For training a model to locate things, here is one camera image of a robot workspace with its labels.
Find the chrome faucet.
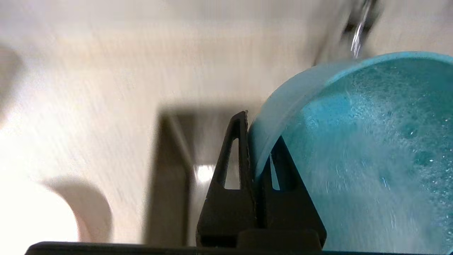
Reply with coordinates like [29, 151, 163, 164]
[340, 0, 384, 46]

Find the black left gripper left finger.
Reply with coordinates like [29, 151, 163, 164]
[196, 111, 258, 247]

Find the stainless steel sink basin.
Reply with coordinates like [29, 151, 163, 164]
[144, 106, 256, 245]

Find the blue plastic bowl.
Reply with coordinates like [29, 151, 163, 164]
[248, 51, 453, 254]

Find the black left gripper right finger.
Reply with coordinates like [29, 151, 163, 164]
[255, 136, 327, 250]

